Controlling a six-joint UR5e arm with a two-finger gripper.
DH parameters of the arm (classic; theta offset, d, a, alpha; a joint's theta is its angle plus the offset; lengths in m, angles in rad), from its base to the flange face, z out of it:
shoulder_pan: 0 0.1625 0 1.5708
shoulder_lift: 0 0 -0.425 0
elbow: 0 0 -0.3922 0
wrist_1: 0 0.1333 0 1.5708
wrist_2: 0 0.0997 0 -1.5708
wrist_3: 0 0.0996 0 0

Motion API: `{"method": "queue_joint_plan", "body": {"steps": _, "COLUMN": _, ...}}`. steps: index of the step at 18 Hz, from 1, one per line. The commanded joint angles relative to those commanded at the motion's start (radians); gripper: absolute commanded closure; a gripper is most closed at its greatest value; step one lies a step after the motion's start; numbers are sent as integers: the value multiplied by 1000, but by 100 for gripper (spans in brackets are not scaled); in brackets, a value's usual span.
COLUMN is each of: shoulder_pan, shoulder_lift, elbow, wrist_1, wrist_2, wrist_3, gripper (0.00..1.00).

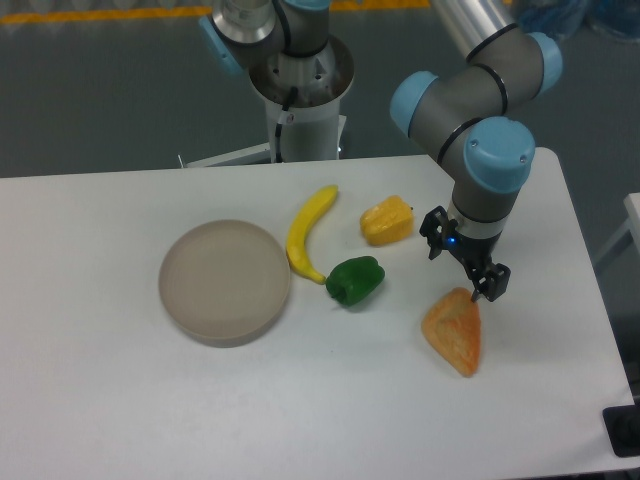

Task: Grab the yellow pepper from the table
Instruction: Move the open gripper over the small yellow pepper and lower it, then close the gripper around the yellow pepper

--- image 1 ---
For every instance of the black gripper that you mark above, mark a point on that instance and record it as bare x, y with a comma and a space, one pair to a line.
472, 243

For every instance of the yellow pepper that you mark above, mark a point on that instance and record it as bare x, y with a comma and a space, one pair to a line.
389, 221

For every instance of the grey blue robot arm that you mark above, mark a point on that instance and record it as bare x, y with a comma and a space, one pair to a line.
460, 122

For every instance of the green pepper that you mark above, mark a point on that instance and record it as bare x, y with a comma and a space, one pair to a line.
353, 280

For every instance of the orange triangular bread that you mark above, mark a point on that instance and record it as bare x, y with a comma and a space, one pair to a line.
452, 327

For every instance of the yellow banana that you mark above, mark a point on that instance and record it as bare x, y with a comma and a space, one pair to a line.
313, 209

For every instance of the white furniture at right edge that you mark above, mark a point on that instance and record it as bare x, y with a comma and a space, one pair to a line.
625, 236

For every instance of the black device at table edge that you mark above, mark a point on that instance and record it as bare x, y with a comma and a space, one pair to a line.
622, 425

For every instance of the beige round plate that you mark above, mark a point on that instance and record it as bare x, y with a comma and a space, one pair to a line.
225, 283

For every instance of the blue plastic bags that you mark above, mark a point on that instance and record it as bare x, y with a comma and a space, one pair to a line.
618, 20

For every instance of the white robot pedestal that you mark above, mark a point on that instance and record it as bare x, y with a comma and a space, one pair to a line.
302, 98

